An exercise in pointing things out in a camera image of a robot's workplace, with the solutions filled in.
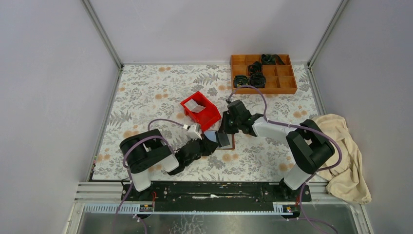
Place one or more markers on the red plastic bin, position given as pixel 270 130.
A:
pixel 206 118

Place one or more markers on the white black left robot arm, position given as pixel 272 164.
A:
pixel 142 151

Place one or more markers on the beige crumpled cloth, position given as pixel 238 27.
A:
pixel 346 181

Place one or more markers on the dark floral rolled cloth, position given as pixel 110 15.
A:
pixel 240 80

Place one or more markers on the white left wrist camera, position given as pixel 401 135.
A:
pixel 194 131

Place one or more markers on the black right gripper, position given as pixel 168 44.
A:
pixel 223 127

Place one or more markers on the wooden compartment tray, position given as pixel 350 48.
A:
pixel 280 79

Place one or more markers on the floral patterned table mat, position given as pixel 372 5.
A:
pixel 149 97

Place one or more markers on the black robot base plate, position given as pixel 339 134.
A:
pixel 186 196

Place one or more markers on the brown leather card holder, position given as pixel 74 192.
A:
pixel 224 141

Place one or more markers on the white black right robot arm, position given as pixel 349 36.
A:
pixel 309 146

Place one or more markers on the stack of credit cards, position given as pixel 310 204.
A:
pixel 193 106

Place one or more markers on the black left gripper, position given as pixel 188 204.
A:
pixel 208 146

